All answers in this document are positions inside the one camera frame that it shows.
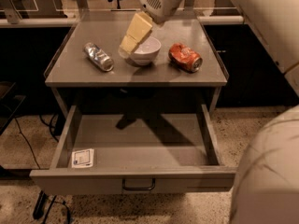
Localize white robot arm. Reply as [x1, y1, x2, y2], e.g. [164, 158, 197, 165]
[213, 0, 299, 224]

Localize silver crushed redbull can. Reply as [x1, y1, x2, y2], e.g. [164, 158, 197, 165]
[83, 43, 114, 72]

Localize open grey top drawer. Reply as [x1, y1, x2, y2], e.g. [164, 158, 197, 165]
[30, 105, 236, 195]

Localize white label sticker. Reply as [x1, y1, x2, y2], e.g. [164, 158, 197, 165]
[71, 148, 94, 168]

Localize white ceramic bowl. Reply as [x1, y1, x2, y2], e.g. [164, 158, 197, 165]
[130, 36, 162, 65]

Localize black drawer handle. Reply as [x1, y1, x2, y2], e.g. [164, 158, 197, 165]
[121, 178, 156, 191]

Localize white horizontal rail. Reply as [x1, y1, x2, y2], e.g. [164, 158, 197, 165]
[0, 15, 245, 29]

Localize orange crushed soda can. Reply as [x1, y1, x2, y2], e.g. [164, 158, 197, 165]
[168, 43, 203, 73]

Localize grey metal cabinet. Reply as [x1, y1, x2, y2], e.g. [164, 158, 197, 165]
[46, 10, 228, 113]

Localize black floor cable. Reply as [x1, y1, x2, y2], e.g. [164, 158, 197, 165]
[12, 114, 60, 170]

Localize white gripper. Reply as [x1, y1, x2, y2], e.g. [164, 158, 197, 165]
[119, 0, 181, 59]

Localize dark side table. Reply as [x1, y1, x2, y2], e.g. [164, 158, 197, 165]
[0, 81, 25, 135]

